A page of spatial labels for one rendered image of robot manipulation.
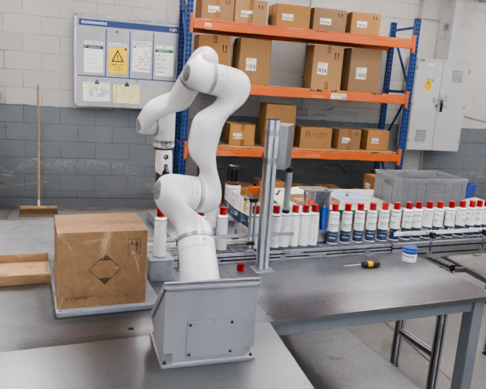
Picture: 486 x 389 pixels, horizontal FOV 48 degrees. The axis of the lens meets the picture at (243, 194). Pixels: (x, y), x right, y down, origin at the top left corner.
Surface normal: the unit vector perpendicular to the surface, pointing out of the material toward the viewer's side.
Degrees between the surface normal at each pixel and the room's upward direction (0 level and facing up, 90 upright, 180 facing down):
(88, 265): 90
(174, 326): 90
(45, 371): 0
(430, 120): 90
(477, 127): 90
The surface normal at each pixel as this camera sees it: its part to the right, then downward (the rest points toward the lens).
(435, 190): 0.31, 0.21
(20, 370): 0.07, -0.98
